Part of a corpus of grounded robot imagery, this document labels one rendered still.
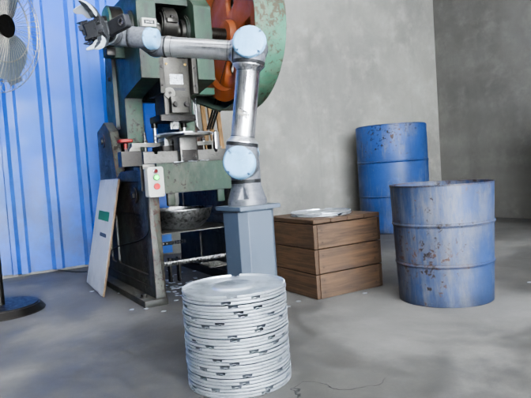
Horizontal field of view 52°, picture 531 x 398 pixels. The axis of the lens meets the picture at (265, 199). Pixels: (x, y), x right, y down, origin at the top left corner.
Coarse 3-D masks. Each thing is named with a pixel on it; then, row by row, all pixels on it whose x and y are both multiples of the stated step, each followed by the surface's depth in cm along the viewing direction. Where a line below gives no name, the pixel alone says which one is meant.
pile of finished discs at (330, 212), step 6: (300, 210) 270; (306, 210) 272; (312, 210) 272; (318, 210) 262; (324, 210) 260; (330, 210) 257; (336, 210) 262; (342, 210) 260; (348, 210) 252; (294, 216) 253; (300, 216) 249; (306, 216) 247; (312, 216) 246; (318, 216) 245; (324, 216) 245
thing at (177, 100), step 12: (168, 60) 269; (180, 60) 272; (168, 72) 269; (180, 72) 272; (168, 84) 269; (180, 84) 272; (168, 96) 268; (180, 96) 269; (156, 108) 277; (168, 108) 269; (180, 108) 269
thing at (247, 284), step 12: (216, 276) 164; (228, 276) 165; (240, 276) 164; (252, 276) 162; (264, 276) 161; (276, 276) 159; (192, 288) 151; (204, 288) 150; (216, 288) 147; (228, 288) 145; (240, 288) 145; (252, 288) 146; (264, 288) 145; (276, 288) 142
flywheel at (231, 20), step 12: (216, 0) 306; (228, 0) 297; (240, 0) 282; (252, 0) 265; (216, 12) 307; (228, 12) 294; (240, 12) 283; (252, 12) 266; (216, 24) 308; (228, 24) 288; (240, 24) 284; (252, 24) 267; (228, 36) 289; (216, 60) 312; (216, 72) 313; (228, 72) 303; (216, 84) 310; (228, 84) 301; (216, 96) 308; (228, 96) 295
